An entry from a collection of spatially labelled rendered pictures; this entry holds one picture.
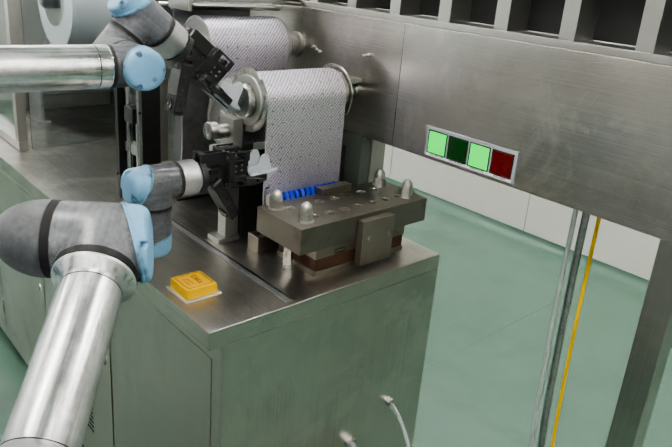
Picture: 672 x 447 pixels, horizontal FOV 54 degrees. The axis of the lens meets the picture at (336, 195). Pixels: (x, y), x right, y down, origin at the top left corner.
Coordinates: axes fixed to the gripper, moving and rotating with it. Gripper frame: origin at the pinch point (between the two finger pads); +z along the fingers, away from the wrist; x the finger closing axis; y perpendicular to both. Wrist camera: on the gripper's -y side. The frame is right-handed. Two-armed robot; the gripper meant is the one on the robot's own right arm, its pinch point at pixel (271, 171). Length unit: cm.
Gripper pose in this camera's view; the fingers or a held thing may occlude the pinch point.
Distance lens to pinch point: 154.0
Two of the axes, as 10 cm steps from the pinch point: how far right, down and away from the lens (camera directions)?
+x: -6.6, -3.0, 6.9
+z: 7.5, -1.7, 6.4
